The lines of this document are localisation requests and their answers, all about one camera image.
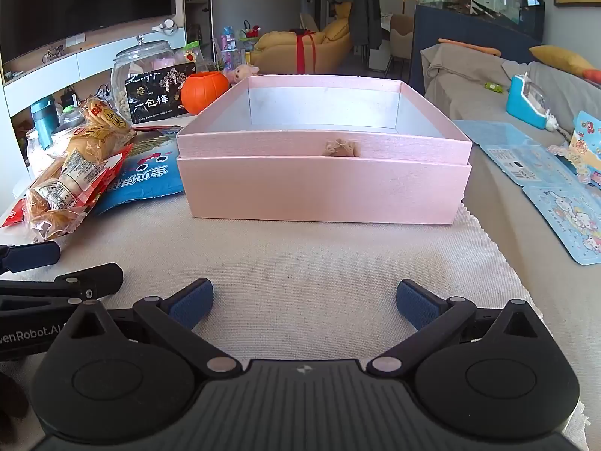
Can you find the blue toy appliance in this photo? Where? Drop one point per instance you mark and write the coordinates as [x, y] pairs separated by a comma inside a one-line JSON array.
[[523, 101]]

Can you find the green toy car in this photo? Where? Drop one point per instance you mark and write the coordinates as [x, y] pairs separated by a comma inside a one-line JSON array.
[[494, 87]]

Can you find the dark coat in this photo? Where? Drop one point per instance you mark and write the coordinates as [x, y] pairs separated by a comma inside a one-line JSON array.
[[359, 14]]

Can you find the dark blue cabinet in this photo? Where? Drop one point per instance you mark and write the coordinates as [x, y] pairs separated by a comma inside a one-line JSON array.
[[432, 28]]

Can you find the blue cartoon sticker pack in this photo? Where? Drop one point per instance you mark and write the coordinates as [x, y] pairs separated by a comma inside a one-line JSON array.
[[568, 221]]

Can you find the white shelf unit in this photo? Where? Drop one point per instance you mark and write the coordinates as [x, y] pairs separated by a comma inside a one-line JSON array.
[[94, 63]]

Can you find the orange pumpkin cup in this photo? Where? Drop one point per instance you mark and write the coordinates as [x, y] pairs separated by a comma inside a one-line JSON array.
[[204, 94]]

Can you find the teal bottle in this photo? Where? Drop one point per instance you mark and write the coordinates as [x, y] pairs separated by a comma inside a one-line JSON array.
[[42, 122]]

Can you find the small cake packet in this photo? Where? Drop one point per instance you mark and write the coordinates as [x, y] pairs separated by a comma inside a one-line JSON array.
[[51, 218]]

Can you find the flower print packet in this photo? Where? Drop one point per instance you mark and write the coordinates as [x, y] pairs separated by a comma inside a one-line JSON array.
[[192, 56]]

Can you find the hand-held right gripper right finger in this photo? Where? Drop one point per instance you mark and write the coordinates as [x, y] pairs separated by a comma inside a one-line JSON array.
[[415, 307]]

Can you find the black snack packet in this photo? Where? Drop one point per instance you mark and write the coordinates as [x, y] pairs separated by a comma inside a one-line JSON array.
[[159, 96]]

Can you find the long bread packet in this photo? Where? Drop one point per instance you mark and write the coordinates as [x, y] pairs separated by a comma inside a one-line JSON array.
[[89, 142]]

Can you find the pink doll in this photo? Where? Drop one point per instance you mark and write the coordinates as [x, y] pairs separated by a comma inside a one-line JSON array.
[[239, 74]]

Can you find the beige chair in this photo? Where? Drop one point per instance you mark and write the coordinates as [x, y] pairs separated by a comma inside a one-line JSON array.
[[401, 37]]

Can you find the yellow label cracker packet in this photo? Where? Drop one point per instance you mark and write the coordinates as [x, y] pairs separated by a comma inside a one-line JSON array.
[[105, 117]]

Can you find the plain blue sheet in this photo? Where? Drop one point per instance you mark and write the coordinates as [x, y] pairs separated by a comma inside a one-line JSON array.
[[488, 131]]

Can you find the television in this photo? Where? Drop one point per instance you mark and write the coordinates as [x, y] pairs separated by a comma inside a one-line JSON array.
[[84, 4]]

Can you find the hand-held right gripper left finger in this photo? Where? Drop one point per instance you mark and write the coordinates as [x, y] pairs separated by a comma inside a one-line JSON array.
[[192, 307]]

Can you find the yellow sofa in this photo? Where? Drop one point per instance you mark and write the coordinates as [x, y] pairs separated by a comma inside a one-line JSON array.
[[281, 51]]

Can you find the glass jar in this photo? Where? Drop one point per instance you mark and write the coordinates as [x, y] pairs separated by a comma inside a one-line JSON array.
[[141, 58]]

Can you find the colourful water bottle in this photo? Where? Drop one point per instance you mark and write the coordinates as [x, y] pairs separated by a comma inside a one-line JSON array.
[[227, 47]]

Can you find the blue snack packet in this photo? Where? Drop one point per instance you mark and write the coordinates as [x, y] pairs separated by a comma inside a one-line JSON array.
[[141, 178]]

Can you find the bicycle figurine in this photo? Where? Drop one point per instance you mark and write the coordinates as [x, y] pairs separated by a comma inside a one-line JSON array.
[[52, 55]]

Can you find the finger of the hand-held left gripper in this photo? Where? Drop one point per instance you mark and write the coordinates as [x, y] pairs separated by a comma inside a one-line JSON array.
[[101, 279], [37, 256]]

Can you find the colourful sticker packet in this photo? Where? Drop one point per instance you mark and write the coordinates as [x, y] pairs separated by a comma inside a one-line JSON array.
[[589, 141]]

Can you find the red ribbon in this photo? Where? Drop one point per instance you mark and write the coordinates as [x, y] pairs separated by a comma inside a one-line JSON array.
[[304, 51]]

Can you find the small red snack packet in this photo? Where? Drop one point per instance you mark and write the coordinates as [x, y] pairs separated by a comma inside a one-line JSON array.
[[11, 213]]

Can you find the blue card pack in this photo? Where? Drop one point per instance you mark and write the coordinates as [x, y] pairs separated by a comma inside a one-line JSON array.
[[526, 164]]

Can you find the pink gift box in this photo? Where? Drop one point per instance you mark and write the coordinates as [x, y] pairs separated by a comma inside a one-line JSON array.
[[328, 192]]

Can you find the red roast duck packet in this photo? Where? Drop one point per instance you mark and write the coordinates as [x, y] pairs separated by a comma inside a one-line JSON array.
[[119, 164]]

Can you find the yellow pillow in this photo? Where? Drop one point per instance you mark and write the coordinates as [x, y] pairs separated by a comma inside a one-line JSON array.
[[561, 60]]

